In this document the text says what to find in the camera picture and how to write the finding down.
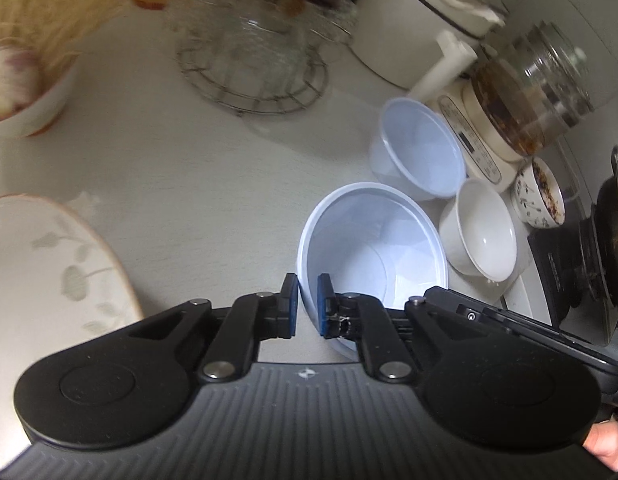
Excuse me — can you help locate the white bowl holding garlic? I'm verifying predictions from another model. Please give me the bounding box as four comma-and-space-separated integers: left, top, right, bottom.
0, 55, 80, 139

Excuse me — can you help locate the patterned small bowl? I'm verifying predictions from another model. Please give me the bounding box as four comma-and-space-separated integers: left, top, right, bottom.
512, 156, 566, 229

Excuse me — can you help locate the white leaf print plate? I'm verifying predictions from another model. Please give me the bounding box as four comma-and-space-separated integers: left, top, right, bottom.
0, 194, 146, 461

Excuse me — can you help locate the black cooking pot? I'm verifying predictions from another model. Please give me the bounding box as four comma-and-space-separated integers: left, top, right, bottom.
588, 145, 618, 343

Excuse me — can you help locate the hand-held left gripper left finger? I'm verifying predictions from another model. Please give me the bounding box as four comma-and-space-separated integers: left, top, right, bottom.
126, 273, 300, 385

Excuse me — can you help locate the glass health kettle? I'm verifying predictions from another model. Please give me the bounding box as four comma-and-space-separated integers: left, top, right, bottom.
409, 21, 596, 195

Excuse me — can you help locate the garlic bulb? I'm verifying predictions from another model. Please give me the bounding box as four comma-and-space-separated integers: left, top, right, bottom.
0, 45, 44, 124

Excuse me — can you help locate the person's right hand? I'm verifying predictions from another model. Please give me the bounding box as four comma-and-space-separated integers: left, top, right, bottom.
583, 419, 618, 472

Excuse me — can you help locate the round wire trivet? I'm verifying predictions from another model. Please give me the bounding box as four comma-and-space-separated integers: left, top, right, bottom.
176, 35, 330, 117

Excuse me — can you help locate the light blue plastic bowl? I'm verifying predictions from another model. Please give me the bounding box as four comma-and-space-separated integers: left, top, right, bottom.
369, 97, 468, 200
295, 182, 449, 362

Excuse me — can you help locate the white electric pot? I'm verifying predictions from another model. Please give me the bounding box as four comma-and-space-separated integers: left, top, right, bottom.
349, 0, 510, 92

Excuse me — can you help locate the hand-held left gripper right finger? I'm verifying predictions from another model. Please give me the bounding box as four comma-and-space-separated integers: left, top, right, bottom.
316, 273, 442, 383

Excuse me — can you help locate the bundle of dried noodles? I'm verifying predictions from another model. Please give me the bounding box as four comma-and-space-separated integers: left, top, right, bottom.
0, 0, 136, 73

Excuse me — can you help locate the plain white ceramic bowl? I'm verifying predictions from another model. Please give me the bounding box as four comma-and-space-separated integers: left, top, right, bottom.
439, 177, 520, 282

